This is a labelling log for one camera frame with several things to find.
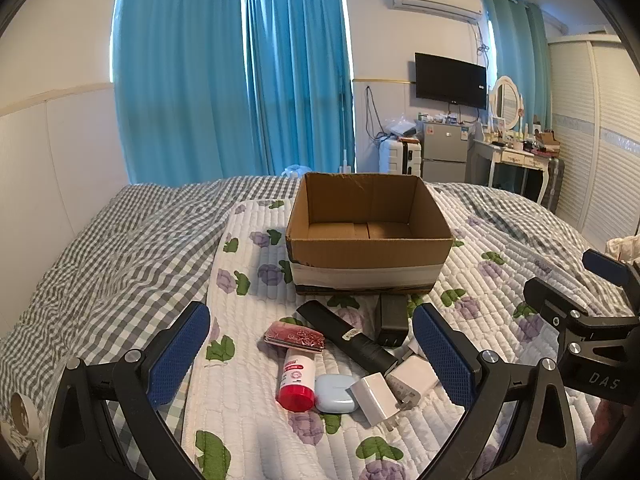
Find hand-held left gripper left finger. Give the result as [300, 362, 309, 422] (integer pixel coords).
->
[44, 301, 211, 480]

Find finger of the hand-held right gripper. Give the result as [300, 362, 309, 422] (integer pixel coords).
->
[582, 248, 640, 313]
[523, 276, 598, 333]

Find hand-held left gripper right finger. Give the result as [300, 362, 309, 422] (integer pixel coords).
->
[412, 302, 581, 480]

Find person's right hand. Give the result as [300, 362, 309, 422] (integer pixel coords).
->
[591, 400, 637, 450]

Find cream cloth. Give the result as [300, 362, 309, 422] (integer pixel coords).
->
[604, 236, 640, 264]

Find white plug charger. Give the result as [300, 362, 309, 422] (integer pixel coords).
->
[387, 335, 442, 402]
[349, 373, 417, 432]

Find black power adapter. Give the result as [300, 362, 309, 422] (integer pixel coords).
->
[375, 294, 411, 348]

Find floral quilted mat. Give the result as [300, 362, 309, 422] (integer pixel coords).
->
[181, 199, 640, 480]

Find dark grey suitcase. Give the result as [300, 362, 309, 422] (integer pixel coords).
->
[540, 157, 566, 214]

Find long black remote control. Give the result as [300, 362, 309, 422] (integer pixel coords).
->
[296, 301, 399, 376]

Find grey checked blanket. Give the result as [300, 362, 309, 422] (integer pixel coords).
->
[0, 175, 632, 480]

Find clear box of paper clips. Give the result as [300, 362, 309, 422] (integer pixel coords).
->
[258, 322, 326, 356]

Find light blue earbuds case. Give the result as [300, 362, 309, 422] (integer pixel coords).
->
[314, 373, 357, 415]

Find white bottle with red cap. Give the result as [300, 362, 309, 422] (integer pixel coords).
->
[275, 347, 317, 411]

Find open cardboard box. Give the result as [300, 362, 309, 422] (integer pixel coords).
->
[285, 172, 455, 297]

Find white slatted wardrobe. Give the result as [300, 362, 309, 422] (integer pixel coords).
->
[547, 32, 640, 242]

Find white dressing table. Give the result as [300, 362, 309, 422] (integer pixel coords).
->
[467, 131, 552, 204]

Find roll of tape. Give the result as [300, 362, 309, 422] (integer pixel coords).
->
[9, 391, 42, 444]

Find silver mini fridge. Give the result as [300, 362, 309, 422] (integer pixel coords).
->
[421, 120, 471, 184]

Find white oval mirror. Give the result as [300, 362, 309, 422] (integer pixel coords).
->
[487, 75, 526, 134]

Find white suitcase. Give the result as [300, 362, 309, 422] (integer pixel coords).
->
[378, 138, 424, 179]

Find teal curtain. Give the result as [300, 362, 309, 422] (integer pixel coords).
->
[481, 0, 554, 134]

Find white pole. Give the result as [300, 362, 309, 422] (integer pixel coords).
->
[339, 85, 352, 171]

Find wide blue curtain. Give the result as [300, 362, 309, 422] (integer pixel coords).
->
[111, 0, 269, 185]

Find narrow blue curtain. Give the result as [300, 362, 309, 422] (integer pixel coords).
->
[242, 0, 357, 176]

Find white air conditioner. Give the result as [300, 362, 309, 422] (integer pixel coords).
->
[384, 0, 485, 25]

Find black wall television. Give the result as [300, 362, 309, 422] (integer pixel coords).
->
[414, 52, 489, 110]

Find black hanging cables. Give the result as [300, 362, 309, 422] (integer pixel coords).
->
[364, 85, 397, 149]

